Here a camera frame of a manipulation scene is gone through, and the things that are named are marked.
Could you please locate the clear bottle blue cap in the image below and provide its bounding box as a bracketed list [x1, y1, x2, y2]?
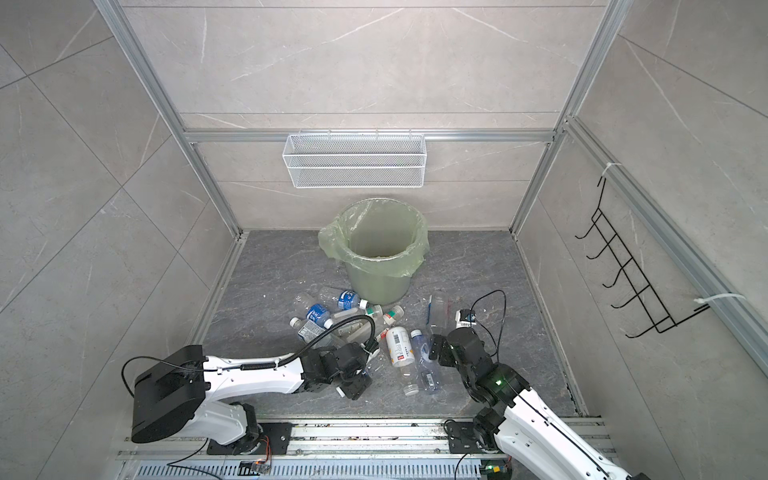
[410, 329, 441, 394]

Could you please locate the square bottle blue red label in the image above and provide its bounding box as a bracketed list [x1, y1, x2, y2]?
[426, 292, 449, 335]

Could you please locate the white labelled opaque bottle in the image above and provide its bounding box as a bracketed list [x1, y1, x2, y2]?
[386, 327, 415, 368]

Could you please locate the clear bottle red label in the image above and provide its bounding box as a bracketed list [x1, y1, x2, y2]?
[364, 305, 405, 346]

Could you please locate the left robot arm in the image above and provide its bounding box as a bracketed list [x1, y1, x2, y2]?
[131, 343, 371, 452]

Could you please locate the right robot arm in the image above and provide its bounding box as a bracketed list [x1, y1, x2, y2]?
[430, 327, 647, 479]

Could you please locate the green bin with bag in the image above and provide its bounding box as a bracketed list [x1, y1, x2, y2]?
[318, 198, 429, 305]

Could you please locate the clear bottle white label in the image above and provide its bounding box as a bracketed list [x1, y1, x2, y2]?
[289, 317, 346, 351]

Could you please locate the clear bottle blue label left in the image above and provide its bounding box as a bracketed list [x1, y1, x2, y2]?
[293, 293, 331, 328]

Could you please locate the clear bottle blue label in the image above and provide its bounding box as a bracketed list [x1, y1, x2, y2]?
[293, 293, 331, 328]
[317, 286, 368, 312]

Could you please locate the clear bottle blue label top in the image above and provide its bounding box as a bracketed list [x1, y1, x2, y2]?
[317, 286, 368, 312]

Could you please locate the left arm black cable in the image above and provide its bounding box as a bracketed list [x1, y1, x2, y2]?
[121, 314, 377, 400]

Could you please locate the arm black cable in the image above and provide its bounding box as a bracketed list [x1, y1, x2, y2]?
[121, 314, 377, 400]
[469, 289, 508, 364]

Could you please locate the clear bottle green ring cap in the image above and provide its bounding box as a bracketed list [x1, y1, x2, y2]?
[332, 304, 384, 337]

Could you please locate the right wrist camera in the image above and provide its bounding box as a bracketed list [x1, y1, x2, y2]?
[455, 308, 477, 328]

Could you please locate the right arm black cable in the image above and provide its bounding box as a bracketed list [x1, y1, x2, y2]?
[469, 289, 508, 364]

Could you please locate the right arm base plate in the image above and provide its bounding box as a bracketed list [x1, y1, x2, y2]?
[442, 419, 498, 454]

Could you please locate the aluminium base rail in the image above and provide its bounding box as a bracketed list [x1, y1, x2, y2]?
[115, 419, 532, 479]

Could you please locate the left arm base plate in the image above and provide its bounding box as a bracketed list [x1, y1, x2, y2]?
[206, 422, 293, 456]

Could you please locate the white wire mesh basket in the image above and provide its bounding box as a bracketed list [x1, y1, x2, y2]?
[282, 133, 428, 189]

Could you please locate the black wire hook rack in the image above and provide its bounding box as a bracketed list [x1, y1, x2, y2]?
[575, 177, 711, 339]

